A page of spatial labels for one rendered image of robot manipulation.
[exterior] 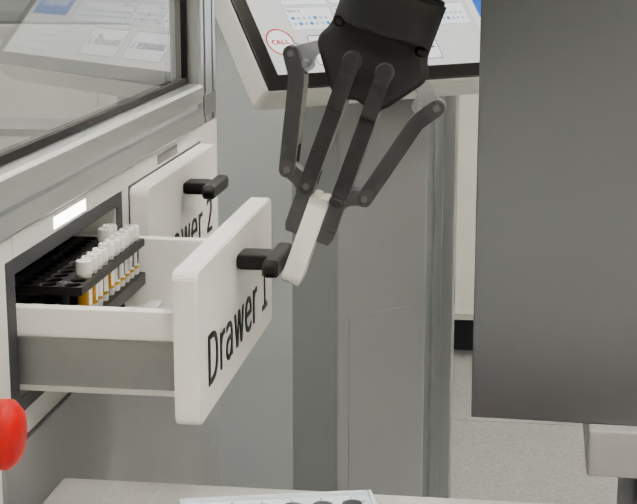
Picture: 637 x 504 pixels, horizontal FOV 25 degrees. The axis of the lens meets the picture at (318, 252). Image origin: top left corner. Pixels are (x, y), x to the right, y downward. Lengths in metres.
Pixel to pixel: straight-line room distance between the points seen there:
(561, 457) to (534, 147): 2.23
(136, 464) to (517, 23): 0.54
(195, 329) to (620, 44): 0.40
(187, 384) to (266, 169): 1.74
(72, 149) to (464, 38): 0.98
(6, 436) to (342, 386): 1.30
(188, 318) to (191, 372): 0.04
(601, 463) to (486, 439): 2.24
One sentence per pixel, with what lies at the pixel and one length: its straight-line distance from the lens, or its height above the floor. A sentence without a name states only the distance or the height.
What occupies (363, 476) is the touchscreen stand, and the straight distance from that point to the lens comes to 2.15.
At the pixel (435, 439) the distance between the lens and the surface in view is 2.79.
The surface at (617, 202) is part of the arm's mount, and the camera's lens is 1.16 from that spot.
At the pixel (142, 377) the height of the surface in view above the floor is 0.85.
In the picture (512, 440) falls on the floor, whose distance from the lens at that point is 3.44.
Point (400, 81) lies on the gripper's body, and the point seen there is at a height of 1.04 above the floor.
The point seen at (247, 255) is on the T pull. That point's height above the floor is 0.91.
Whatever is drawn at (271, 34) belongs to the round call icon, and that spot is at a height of 1.02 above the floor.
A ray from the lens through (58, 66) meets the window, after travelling 1.17.
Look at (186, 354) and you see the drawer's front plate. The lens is 0.99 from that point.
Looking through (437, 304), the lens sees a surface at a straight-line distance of 2.71.
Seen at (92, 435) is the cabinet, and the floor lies 0.74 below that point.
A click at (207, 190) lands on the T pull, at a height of 0.91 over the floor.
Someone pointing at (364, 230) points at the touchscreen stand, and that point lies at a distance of 2.05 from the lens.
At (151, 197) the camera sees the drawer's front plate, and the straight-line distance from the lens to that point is 1.31.
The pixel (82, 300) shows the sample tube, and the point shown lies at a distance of 1.10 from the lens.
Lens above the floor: 1.15
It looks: 12 degrees down
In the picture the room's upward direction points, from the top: straight up
